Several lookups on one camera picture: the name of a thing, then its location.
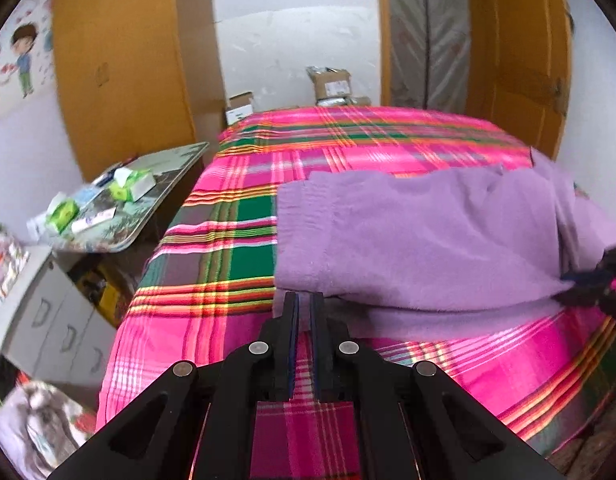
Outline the purple sweater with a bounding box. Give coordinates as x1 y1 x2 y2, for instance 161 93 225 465
275 147 616 343

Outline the white drawer cabinet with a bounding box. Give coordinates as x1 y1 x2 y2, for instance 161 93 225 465
0 245 120 388

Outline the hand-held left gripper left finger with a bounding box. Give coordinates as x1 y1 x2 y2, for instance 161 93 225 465
48 290 301 480

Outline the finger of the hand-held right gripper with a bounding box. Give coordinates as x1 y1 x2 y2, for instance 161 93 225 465
553 282 616 331
563 244 616 281

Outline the grey plastic sheet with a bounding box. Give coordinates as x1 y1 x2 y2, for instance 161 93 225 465
388 0 473 113

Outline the white carton box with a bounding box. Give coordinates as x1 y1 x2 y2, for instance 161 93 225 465
224 91 255 127

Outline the cartoon wall sticker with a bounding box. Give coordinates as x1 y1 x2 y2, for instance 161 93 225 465
0 0 56 123

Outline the green tissue pack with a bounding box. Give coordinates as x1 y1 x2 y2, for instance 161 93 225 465
44 194 80 235
109 167 155 204

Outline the pale blue packet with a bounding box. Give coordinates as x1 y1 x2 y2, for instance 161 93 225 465
78 182 114 207

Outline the pale clothes pile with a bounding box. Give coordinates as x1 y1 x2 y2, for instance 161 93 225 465
0 379 98 480

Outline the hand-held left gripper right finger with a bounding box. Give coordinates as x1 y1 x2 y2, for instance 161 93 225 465
309 290 564 480

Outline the colourful printed box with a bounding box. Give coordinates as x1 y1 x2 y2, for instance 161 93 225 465
0 221 32 312

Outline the yellow black object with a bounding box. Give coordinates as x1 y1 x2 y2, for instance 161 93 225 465
85 270 135 328

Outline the wooden door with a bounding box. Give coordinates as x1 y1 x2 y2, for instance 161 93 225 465
463 0 575 161

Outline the folding table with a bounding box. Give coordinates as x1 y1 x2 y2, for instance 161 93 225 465
27 141 210 253

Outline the white tube box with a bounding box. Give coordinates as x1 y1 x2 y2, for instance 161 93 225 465
70 209 117 235

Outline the wooden wardrobe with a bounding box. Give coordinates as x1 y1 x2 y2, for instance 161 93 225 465
50 0 229 183

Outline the wooden door frame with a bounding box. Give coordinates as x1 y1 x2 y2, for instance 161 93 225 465
374 0 393 107

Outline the taped cardboard box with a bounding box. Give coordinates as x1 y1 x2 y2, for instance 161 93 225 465
307 65 352 107

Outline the pink plaid bed sheet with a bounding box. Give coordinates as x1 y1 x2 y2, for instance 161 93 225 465
95 105 616 480

